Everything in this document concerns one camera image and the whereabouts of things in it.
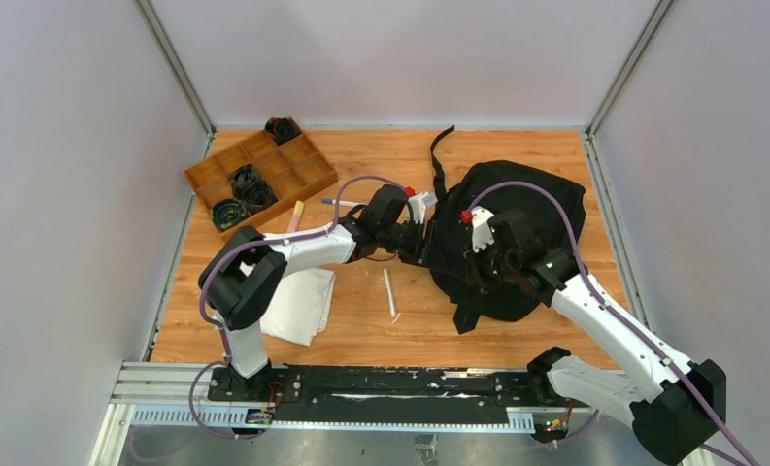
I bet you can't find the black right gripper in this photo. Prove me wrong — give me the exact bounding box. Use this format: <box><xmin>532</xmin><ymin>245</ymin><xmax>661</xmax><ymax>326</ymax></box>
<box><xmin>463</xmin><ymin>234</ymin><xmax>519</xmax><ymax>294</ymax></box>

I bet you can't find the yellow white pen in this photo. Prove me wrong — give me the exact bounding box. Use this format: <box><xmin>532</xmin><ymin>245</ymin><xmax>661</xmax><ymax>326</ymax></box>
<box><xmin>383</xmin><ymin>268</ymin><xmax>399</xmax><ymax>319</ymax></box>

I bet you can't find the black backpack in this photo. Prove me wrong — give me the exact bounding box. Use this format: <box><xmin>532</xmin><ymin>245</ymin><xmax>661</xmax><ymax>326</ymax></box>
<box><xmin>428</xmin><ymin>156</ymin><xmax>586</xmax><ymax>334</ymax></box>

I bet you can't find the blue white marker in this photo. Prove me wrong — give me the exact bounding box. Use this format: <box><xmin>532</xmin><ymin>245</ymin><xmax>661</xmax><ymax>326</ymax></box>
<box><xmin>320</xmin><ymin>198</ymin><xmax>366</xmax><ymax>208</ymax></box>

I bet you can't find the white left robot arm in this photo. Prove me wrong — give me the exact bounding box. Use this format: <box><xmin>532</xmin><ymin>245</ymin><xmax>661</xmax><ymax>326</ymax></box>
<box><xmin>198</xmin><ymin>184</ymin><xmax>437</xmax><ymax>401</ymax></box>

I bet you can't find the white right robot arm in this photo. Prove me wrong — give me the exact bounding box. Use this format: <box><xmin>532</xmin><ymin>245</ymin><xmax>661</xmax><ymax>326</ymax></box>
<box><xmin>461</xmin><ymin>207</ymin><xmax>727</xmax><ymax>465</ymax></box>

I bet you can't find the pink yellow highlighter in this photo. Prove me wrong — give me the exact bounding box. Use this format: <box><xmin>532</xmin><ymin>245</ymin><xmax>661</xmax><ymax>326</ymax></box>
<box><xmin>286</xmin><ymin>201</ymin><xmax>306</xmax><ymax>233</ymax></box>

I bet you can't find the white folded cloth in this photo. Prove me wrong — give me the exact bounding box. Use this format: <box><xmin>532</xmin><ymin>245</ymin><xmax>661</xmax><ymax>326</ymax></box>
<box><xmin>260</xmin><ymin>268</ymin><xmax>336</xmax><ymax>347</ymax></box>

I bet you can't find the wooden compartment tray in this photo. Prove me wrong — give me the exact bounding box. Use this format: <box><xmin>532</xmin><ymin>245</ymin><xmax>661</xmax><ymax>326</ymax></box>
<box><xmin>184</xmin><ymin>130</ymin><xmax>338</xmax><ymax>241</ymax></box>

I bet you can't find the rolled dark belt centre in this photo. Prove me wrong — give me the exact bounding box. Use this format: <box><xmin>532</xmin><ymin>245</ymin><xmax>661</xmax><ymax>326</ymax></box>
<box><xmin>244</xmin><ymin>183</ymin><xmax>277</xmax><ymax>215</ymax></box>

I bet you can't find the rolled dark belt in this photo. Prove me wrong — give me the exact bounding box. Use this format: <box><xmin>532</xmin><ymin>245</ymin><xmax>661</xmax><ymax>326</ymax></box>
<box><xmin>211</xmin><ymin>198</ymin><xmax>249</xmax><ymax>232</ymax></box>
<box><xmin>244</xmin><ymin>183</ymin><xmax>277</xmax><ymax>215</ymax></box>
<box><xmin>264</xmin><ymin>117</ymin><xmax>301</xmax><ymax>146</ymax></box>
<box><xmin>229</xmin><ymin>164</ymin><xmax>264</xmax><ymax>197</ymax></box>

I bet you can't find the rolled dark belt top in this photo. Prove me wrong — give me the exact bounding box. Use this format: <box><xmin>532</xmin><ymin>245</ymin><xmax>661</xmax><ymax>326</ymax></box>
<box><xmin>264</xmin><ymin>117</ymin><xmax>301</xmax><ymax>146</ymax></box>

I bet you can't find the rolled dark belt middle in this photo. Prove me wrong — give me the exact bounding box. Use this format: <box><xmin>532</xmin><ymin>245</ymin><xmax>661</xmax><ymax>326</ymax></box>
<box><xmin>229</xmin><ymin>164</ymin><xmax>264</xmax><ymax>197</ymax></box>

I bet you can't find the rolled dark belt front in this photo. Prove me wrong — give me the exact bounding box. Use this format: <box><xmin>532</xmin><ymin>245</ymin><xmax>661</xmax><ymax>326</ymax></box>
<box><xmin>211</xmin><ymin>198</ymin><xmax>249</xmax><ymax>232</ymax></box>

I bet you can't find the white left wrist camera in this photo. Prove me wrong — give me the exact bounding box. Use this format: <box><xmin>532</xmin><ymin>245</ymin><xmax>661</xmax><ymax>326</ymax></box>
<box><xmin>405</xmin><ymin>186</ymin><xmax>438</xmax><ymax>224</ymax></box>

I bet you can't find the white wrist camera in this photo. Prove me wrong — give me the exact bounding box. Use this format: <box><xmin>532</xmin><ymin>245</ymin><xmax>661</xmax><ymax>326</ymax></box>
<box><xmin>405</xmin><ymin>186</ymin><xmax>438</xmax><ymax>224</ymax></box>
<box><xmin>460</xmin><ymin>206</ymin><xmax>495</xmax><ymax>253</ymax></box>

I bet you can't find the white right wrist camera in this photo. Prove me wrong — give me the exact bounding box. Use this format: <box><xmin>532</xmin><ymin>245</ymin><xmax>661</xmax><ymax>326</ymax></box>
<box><xmin>460</xmin><ymin>206</ymin><xmax>495</xmax><ymax>253</ymax></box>

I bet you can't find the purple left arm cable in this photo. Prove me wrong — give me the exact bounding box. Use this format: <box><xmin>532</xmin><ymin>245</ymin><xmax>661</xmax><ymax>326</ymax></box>
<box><xmin>187</xmin><ymin>175</ymin><xmax>415</xmax><ymax>442</ymax></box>

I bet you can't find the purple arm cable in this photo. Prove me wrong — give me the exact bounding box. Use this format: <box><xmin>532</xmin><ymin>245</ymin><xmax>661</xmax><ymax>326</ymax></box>
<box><xmin>462</xmin><ymin>181</ymin><xmax>762</xmax><ymax>466</ymax></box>
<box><xmin>187</xmin><ymin>175</ymin><xmax>415</xmax><ymax>442</ymax></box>

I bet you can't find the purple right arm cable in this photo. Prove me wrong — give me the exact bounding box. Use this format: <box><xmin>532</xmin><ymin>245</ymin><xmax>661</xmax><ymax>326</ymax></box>
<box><xmin>462</xmin><ymin>181</ymin><xmax>762</xmax><ymax>466</ymax></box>

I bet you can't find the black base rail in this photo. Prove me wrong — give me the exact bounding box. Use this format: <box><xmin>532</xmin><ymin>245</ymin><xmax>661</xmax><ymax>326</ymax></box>
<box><xmin>205</xmin><ymin>365</ymin><xmax>582</xmax><ymax>426</ymax></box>

